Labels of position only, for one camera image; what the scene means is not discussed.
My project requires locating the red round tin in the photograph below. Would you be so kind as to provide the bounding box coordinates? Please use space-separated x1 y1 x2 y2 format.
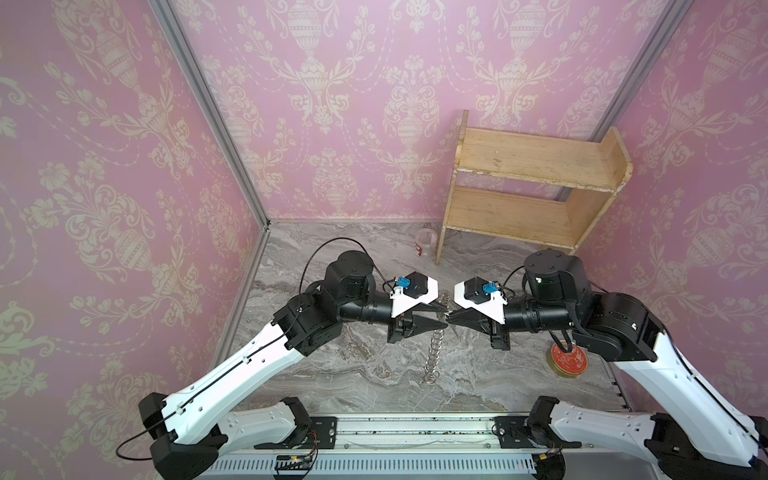
546 344 589 378

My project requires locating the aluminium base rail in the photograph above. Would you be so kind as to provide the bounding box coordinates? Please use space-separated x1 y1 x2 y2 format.
157 411 673 480

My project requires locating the aluminium corner post left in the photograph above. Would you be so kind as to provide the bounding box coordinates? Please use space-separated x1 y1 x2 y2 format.
148 0 270 230

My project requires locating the clear plastic cup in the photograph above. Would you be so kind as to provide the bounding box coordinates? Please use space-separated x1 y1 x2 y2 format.
414 228 439 258

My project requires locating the wooden two-tier shelf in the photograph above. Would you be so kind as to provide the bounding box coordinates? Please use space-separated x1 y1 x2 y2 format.
434 109 634 287

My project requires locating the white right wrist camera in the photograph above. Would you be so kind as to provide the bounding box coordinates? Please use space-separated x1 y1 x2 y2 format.
454 277 508 325

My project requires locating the aluminium corner post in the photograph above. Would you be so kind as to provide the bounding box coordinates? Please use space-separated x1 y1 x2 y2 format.
148 0 270 230
554 0 694 202

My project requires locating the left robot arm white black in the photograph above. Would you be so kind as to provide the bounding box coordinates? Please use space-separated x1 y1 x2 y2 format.
138 250 447 479

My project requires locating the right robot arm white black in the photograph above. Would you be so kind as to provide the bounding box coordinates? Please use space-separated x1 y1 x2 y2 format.
448 249 767 479

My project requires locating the aluminium corner post right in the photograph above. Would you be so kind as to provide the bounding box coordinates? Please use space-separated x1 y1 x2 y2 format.
554 0 694 202

